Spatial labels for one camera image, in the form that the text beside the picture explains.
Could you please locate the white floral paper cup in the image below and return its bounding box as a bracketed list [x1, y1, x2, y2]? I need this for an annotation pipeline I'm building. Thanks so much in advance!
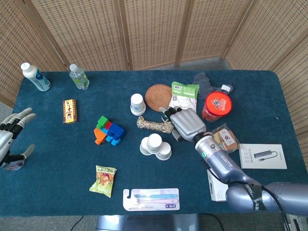
[155, 141, 172, 161]
[140, 137, 151, 155]
[146, 133, 163, 154]
[130, 93, 147, 116]

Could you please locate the dark blue toy block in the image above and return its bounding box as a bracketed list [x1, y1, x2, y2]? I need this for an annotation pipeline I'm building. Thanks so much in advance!
[106, 123, 127, 141]

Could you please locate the small yellow red box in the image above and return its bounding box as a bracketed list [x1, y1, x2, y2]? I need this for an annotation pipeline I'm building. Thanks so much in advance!
[62, 99, 79, 124]

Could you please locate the small printed drink bottle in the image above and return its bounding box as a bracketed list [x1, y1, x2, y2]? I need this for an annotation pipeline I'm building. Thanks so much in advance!
[5, 158, 25, 171]

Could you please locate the white bottle blue label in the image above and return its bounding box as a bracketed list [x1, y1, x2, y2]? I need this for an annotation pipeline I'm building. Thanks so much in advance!
[20, 62, 52, 92]

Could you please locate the black floor cable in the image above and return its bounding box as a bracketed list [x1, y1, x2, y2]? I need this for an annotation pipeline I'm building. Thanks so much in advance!
[71, 215, 85, 231]
[201, 213, 225, 231]

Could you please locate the blue toothbrush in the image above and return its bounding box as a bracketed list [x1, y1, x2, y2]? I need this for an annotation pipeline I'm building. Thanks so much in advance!
[131, 193, 179, 200]

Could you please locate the pink toothbrush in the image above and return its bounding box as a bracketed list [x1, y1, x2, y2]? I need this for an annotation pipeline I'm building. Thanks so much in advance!
[136, 198, 179, 204]

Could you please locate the orange toy block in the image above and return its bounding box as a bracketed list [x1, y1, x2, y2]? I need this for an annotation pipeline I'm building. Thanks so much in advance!
[93, 127, 108, 145]

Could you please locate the woven wooden folding screen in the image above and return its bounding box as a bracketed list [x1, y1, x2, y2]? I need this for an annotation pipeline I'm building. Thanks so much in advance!
[0, 0, 308, 169]

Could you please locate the toothbrush blister pack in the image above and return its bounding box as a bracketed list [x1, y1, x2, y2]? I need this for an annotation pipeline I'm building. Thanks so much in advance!
[122, 188, 180, 212]

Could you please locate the red instant noodle cup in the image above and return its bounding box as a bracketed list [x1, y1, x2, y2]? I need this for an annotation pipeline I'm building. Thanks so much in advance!
[201, 91, 233, 123]

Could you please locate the flat white hub box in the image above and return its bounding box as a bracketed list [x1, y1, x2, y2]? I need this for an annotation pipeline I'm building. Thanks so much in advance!
[238, 143, 288, 170]

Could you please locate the green toy block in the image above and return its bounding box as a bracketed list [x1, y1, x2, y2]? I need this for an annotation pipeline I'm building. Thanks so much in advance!
[96, 115, 109, 128]

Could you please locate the light blue toy block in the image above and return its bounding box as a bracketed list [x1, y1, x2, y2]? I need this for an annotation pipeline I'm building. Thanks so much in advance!
[101, 127, 122, 147]

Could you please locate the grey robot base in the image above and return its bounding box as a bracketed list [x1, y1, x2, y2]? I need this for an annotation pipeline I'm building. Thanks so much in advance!
[96, 213, 200, 231]

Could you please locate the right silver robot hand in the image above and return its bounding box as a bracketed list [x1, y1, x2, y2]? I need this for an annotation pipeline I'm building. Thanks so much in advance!
[158, 106, 207, 143]

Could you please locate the white box red logo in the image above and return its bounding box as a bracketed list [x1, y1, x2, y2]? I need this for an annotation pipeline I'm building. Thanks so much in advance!
[206, 169, 228, 202]

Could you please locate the round woven rattan coaster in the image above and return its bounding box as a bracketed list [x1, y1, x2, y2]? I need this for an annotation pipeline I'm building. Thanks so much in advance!
[145, 83, 173, 112]

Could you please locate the cake slices clear bag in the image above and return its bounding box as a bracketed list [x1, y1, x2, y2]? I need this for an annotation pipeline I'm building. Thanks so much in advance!
[209, 123, 241, 154]

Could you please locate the green snack packet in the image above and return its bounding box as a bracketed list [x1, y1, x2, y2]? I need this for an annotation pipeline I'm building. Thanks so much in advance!
[89, 165, 118, 199]

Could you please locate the clear bottle green label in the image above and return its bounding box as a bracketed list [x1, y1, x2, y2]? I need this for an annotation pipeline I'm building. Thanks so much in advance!
[69, 64, 90, 90]

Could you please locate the beige rope bundle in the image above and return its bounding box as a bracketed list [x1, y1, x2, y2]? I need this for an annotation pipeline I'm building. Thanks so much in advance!
[136, 115, 174, 134]

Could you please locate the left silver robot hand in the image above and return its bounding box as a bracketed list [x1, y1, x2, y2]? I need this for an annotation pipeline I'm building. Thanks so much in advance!
[0, 107, 37, 169]

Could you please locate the green white pouch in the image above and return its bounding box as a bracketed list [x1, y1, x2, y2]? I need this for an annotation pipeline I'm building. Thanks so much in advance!
[164, 81, 200, 121]

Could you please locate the grey cloth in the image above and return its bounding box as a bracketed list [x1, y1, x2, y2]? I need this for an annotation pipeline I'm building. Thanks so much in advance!
[192, 72, 233, 100]

